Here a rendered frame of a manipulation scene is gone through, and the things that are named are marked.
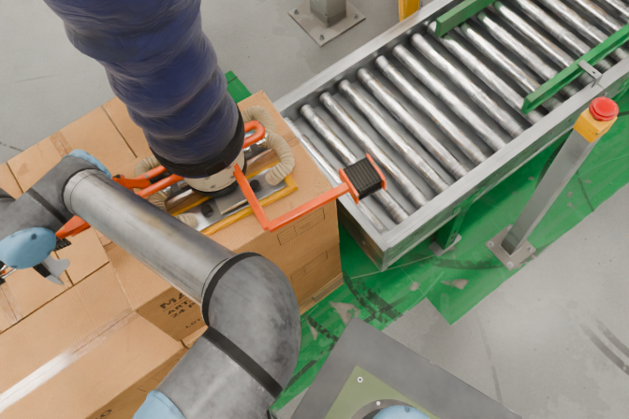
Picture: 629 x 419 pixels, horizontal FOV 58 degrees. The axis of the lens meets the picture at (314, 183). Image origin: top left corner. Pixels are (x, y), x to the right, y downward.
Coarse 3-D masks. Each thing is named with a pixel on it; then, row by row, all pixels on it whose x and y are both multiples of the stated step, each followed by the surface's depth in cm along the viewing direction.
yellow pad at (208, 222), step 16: (256, 176) 152; (288, 176) 152; (256, 192) 150; (272, 192) 150; (288, 192) 150; (192, 208) 149; (208, 208) 146; (240, 208) 148; (208, 224) 147; (224, 224) 147
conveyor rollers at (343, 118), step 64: (512, 0) 230; (576, 0) 227; (384, 64) 218; (448, 64) 216; (512, 64) 214; (320, 128) 207; (384, 128) 205; (448, 128) 204; (512, 128) 202; (384, 192) 194
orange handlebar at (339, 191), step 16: (256, 128) 146; (144, 176) 141; (176, 176) 141; (240, 176) 139; (144, 192) 139; (336, 192) 135; (256, 208) 135; (304, 208) 134; (80, 224) 136; (272, 224) 133
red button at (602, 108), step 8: (592, 104) 147; (600, 104) 147; (608, 104) 146; (616, 104) 147; (592, 112) 146; (600, 112) 145; (608, 112) 145; (616, 112) 146; (600, 120) 146; (608, 120) 145
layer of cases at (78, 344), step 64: (64, 128) 216; (128, 128) 214; (64, 256) 192; (320, 256) 193; (0, 320) 184; (64, 320) 182; (128, 320) 181; (0, 384) 174; (64, 384) 173; (128, 384) 172
